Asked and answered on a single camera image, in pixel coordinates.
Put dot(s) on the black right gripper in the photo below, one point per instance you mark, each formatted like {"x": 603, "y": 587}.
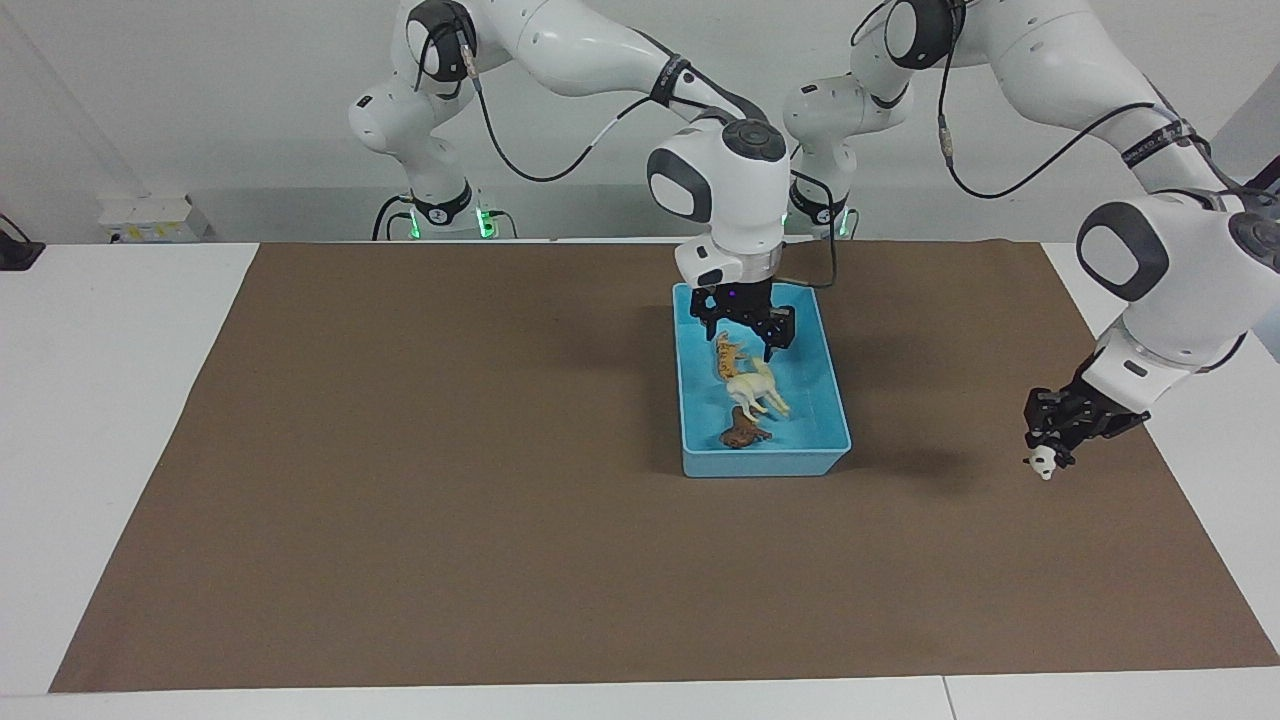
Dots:
{"x": 740, "y": 305}

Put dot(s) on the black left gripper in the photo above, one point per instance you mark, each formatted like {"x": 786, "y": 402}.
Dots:
{"x": 1090, "y": 412}

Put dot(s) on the black and white panda toy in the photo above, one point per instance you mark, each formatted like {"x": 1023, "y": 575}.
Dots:
{"x": 1045, "y": 462}

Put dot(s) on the orange striped tiger toy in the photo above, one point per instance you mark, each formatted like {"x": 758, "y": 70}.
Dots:
{"x": 730, "y": 355}

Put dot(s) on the cream white horse toy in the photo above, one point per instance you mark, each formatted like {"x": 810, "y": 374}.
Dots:
{"x": 752, "y": 388}

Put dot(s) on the brown lion toy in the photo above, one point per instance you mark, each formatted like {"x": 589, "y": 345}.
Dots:
{"x": 742, "y": 432}

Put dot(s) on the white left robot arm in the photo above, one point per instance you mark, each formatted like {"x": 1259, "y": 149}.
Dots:
{"x": 1180, "y": 290}

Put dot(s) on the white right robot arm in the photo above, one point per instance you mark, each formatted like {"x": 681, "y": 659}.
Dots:
{"x": 720, "y": 190}

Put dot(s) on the light blue plastic storage box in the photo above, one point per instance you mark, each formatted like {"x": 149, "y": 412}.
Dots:
{"x": 815, "y": 400}

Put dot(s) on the white cardboard box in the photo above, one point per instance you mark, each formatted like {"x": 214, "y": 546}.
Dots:
{"x": 150, "y": 218}

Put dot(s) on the brown paper table mat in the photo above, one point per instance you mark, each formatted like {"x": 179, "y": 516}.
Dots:
{"x": 500, "y": 550}

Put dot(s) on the black angled stand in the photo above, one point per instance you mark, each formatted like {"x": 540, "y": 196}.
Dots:
{"x": 1270, "y": 165}

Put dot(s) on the small black table clamp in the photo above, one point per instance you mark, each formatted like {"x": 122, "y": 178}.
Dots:
{"x": 18, "y": 252}

